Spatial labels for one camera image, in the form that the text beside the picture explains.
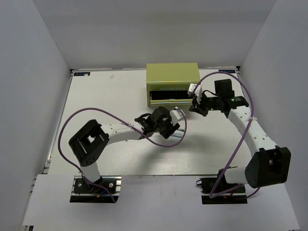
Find blue utility knife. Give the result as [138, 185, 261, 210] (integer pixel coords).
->
[171, 129, 185, 138]

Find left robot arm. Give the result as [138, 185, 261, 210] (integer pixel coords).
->
[69, 106, 184, 192]

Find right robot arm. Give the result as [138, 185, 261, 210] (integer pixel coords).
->
[188, 79, 291, 192]

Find right blue corner label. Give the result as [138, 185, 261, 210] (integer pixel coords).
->
[218, 69, 236, 74]

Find blue corner label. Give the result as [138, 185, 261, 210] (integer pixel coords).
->
[74, 72, 90, 77]
[218, 69, 236, 74]

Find green metal drawer toolbox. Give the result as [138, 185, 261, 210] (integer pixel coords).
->
[146, 63, 200, 107]

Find left blue corner label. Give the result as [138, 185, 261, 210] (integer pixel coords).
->
[74, 72, 90, 77]

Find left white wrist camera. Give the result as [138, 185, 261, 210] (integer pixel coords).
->
[170, 107, 184, 125]

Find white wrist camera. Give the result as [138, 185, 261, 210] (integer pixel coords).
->
[170, 107, 184, 125]
[188, 83, 203, 104]

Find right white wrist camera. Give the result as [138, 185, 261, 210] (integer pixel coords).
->
[188, 83, 203, 104]

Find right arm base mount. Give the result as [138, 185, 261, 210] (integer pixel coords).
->
[196, 175, 247, 205]

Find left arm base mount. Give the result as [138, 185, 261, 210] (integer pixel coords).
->
[70, 176, 122, 204]

